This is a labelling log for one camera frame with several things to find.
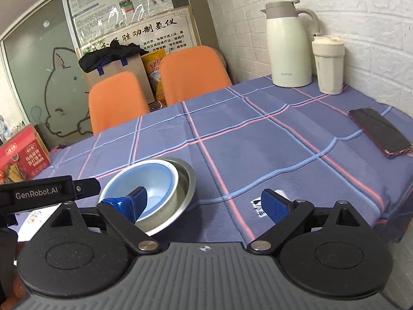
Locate white floral plate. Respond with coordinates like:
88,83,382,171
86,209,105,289
18,204,60,242

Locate blue plastic bowl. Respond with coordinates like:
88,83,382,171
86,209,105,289
99,160,179,221

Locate stainless steel bowl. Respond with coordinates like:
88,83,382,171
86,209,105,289
136,158,196,236

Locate person's hand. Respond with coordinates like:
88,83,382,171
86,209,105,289
1,276,27,310

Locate playing card near edge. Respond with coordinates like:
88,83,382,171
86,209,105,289
251,189,290,218

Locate red cracker box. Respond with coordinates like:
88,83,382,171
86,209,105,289
0,125,50,184

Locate blue plaid tablecloth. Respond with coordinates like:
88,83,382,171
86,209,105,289
41,77,412,243

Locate left orange chair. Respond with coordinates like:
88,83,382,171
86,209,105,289
88,71,150,135

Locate orange chair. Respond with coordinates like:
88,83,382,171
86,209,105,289
160,45,232,106
88,71,150,135

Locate black smartphone red case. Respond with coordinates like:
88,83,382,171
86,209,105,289
348,107,412,159

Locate brown paper bag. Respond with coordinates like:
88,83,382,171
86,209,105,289
85,55,155,104

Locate yellow snack package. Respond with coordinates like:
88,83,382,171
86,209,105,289
141,48,166,106

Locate right orange chair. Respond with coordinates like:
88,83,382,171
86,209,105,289
160,45,232,106

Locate black cloth on bag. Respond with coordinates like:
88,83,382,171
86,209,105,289
78,39,148,74

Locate cream travel cup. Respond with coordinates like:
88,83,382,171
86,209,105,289
312,36,345,95

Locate cream thermos jug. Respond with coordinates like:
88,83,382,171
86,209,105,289
262,0,320,88

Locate white poster with characters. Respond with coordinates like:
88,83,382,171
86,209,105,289
78,6,201,57

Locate green white wall poster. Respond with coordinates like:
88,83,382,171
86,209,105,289
67,0,174,46

